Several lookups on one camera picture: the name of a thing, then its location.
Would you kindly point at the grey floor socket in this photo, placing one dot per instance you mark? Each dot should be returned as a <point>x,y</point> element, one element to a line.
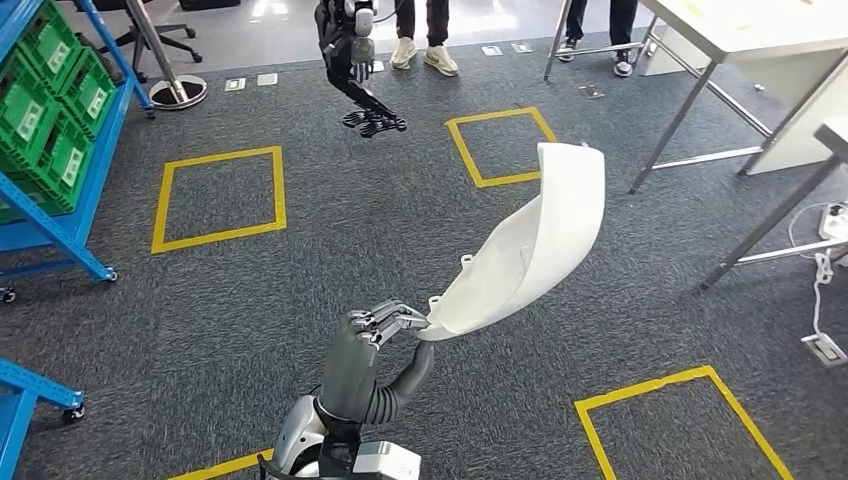
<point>268,79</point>
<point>591,91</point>
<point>825,350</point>
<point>492,50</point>
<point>522,48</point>
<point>234,84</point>

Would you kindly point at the steel stanchion with round base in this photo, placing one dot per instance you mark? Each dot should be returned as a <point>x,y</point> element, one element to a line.
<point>177,93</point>

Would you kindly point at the white power strip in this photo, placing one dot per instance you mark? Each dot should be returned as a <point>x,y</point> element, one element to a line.
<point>836,222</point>

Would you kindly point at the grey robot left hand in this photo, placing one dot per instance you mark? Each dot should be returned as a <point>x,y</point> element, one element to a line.
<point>348,378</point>

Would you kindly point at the black office chair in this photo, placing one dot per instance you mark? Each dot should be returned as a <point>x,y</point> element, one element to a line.
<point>173,29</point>

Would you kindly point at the black humanoid robot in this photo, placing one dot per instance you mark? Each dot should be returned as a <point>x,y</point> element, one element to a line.
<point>341,60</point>

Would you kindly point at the white curved car body part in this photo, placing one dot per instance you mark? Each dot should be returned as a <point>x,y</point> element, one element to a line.
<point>530,258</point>

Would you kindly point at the white board panel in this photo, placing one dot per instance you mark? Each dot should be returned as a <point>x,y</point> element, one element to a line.
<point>808,126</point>

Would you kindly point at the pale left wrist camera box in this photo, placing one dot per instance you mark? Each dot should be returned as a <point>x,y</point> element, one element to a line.
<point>387,462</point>

